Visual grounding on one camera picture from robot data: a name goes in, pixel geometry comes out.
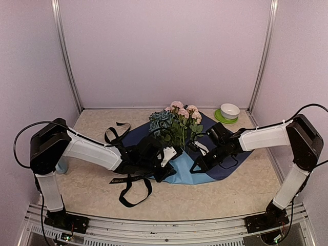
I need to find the black printed ribbon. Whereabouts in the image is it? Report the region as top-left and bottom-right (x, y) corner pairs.
(104, 122), (153, 208)

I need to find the blue wrapping paper sheet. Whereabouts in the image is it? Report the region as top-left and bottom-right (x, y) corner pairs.
(120, 111), (253, 185)

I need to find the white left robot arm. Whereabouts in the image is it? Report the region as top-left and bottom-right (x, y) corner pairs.
(30, 118), (180, 228)

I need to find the aluminium table frame rail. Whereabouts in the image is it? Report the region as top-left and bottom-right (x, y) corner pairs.
(16, 203), (319, 245)

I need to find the corner metal post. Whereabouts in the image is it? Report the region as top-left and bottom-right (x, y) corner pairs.
(51, 0), (84, 114)
(248, 0), (278, 114)

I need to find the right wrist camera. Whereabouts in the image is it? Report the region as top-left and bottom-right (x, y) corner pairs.
(188, 122), (230, 156)

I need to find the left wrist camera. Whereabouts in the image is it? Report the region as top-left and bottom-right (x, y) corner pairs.
(161, 147), (177, 168)

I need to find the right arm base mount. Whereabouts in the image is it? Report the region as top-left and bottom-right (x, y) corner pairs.
(244, 200), (290, 233)

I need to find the fake flower bunch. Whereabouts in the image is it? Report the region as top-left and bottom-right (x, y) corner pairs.
(149, 101), (204, 150)

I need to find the green plastic saucer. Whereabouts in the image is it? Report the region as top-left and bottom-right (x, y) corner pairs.
(214, 109), (238, 125)

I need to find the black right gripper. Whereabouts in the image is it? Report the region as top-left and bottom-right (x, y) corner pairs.
(190, 142), (229, 173)

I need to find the white ceramic bowl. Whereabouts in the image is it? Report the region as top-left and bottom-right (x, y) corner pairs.
(220, 103), (240, 120)

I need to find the right corner metal post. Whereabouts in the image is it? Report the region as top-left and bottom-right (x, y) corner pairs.
(248, 0), (278, 114)

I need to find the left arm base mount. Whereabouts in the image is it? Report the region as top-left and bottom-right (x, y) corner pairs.
(44, 207), (89, 234)

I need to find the white blue paper cup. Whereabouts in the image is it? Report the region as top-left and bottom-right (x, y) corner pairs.
(55, 156), (68, 175)

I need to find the left corner metal post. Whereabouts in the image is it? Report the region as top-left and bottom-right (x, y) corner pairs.
(51, 0), (84, 114)

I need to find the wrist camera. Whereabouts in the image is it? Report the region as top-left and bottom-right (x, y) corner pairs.
(188, 122), (230, 156)
(161, 147), (177, 168)

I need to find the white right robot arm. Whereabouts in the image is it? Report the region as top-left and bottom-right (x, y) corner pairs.
(190, 114), (324, 228)

